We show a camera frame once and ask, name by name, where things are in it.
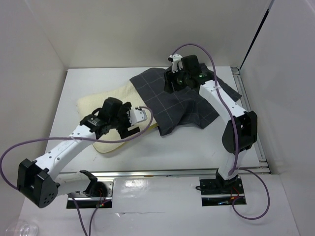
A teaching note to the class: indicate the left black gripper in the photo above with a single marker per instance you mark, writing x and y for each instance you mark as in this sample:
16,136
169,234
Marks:
124,132

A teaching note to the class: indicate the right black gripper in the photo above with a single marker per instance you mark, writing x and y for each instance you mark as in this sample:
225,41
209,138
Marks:
170,76

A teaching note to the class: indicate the cream yellow pillow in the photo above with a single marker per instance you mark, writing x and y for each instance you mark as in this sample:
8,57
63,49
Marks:
98,111

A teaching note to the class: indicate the dark grey plaid pillowcase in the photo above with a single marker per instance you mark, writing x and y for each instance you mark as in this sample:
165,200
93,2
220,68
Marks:
172,109

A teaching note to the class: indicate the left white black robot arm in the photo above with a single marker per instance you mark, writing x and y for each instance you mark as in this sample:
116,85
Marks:
40,180

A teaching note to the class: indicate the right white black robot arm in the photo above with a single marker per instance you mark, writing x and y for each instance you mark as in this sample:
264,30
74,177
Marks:
240,125

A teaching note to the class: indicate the clear plastic object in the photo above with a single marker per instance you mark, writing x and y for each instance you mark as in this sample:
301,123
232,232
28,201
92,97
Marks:
22,228

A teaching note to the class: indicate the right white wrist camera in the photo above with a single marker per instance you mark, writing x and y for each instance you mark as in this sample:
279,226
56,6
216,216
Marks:
176,61

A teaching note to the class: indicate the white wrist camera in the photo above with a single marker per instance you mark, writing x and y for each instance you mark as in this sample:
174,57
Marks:
176,61
136,115

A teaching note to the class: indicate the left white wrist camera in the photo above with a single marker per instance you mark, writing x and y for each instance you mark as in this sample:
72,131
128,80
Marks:
136,115

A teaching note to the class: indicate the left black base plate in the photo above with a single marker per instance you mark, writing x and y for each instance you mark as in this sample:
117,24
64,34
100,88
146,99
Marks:
91,189

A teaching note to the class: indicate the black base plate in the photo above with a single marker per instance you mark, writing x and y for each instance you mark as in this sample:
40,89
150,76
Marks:
212,187
91,189

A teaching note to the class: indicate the aluminium rail front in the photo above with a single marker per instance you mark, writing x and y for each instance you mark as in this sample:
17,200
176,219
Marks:
159,173

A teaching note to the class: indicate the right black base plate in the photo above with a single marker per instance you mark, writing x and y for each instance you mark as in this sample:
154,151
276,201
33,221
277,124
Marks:
212,187

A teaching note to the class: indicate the dark vertical frame pole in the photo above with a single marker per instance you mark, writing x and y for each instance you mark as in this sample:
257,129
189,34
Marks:
257,32

